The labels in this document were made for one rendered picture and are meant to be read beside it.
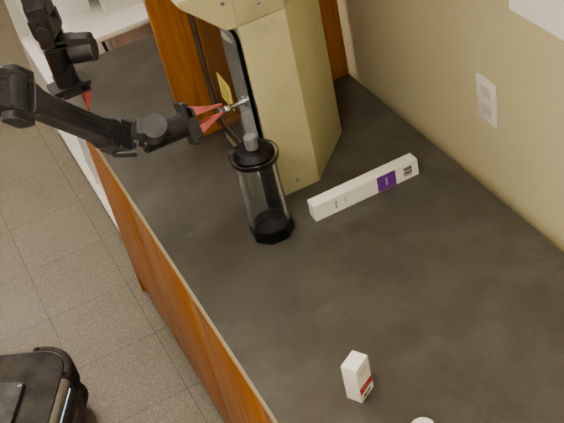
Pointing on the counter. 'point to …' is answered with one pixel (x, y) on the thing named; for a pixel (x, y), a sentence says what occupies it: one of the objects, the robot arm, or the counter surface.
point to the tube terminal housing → (290, 84)
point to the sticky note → (225, 90)
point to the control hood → (211, 11)
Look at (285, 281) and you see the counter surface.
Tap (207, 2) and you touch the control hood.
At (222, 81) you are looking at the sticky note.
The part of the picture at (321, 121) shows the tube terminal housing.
